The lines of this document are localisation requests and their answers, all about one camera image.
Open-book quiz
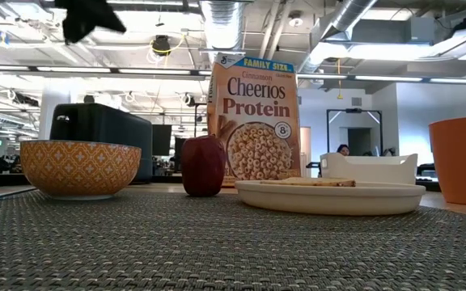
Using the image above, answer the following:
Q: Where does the slice of toast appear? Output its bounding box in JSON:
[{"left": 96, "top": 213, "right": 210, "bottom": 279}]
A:
[{"left": 258, "top": 176, "right": 357, "bottom": 188}]

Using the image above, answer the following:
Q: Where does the white plastic bin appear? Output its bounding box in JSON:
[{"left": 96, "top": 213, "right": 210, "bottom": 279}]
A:
[{"left": 319, "top": 152, "right": 419, "bottom": 186}]

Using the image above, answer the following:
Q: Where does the silver ribbed air duct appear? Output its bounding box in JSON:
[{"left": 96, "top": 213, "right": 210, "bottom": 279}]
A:
[{"left": 199, "top": 0, "right": 246, "bottom": 56}]

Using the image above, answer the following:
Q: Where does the red plastic cup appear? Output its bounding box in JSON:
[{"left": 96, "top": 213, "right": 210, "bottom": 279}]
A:
[{"left": 428, "top": 116, "right": 466, "bottom": 208}]

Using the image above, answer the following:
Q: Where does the black toaster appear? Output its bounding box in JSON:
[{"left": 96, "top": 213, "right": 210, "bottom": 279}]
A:
[{"left": 49, "top": 102, "right": 154, "bottom": 183}]

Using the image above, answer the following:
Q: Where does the large silver air duct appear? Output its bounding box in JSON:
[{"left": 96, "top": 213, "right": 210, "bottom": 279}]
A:
[{"left": 296, "top": 0, "right": 380, "bottom": 76}]

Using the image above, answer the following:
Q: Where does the dark red apple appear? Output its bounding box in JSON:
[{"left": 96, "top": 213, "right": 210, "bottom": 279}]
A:
[{"left": 180, "top": 134, "right": 227, "bottom": 198}]

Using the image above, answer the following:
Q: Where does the black frame stand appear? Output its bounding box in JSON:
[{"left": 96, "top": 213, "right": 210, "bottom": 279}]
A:
[{"left": 325, "top": 107, "right": 384, "bottom": 157}]

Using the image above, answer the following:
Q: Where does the black ceiling camera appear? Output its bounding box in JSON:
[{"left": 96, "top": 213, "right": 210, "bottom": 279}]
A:
[{"left": 151, "top": 34, "right": 173, "bottom": 57}]

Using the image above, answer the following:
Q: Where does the ceiling light strip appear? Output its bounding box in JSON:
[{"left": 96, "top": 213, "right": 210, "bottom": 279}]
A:
[
  {"left": 36, "top": 65, "right": 113, "bottom": 74},
  {"left": 116, "top": 68, "right": 194, "bottom": 76},
  {"left": 353, "top": 74, "right": 425, "bottom": 83}
]

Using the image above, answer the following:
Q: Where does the Cheerios Protein cereal box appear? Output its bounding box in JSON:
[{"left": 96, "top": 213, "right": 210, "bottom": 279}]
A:
[{"left": 206, "top": 53, "right": 303, "bottom": 188}]

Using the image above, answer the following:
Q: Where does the black monitor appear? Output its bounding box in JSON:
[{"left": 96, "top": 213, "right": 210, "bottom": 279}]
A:
[{"left": 151, "top": 124, "right": 174, "bottom": 158}]

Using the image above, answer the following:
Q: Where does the orange patterned bowl blue inside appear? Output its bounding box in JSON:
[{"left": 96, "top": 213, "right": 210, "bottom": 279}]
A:
[{"left": 19, "top": 139, "right": 142, "bottom": 201}]

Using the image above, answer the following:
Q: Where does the white round plate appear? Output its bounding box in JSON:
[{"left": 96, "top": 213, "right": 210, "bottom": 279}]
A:
[{"left": 234, "top": 179, "right": 427, "bottom": 217}]

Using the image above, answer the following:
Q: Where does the grey woven placemat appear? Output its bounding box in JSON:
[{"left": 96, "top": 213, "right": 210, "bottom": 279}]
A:
[{"left": 0, "top": 188, "right": 466, "bottom": 291}]

